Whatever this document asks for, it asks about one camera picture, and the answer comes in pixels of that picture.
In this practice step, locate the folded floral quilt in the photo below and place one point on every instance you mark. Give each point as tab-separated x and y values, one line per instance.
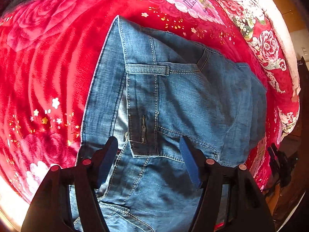
264	30

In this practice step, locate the blue denim jeans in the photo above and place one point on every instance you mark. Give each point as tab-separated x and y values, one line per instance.
149	89

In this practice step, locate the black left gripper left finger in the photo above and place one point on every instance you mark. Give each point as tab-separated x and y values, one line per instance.
50	209

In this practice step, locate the red floral rose blanket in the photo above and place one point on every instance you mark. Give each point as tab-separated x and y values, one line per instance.
49	49

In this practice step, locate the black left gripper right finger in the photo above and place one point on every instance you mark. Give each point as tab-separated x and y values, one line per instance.
246	208

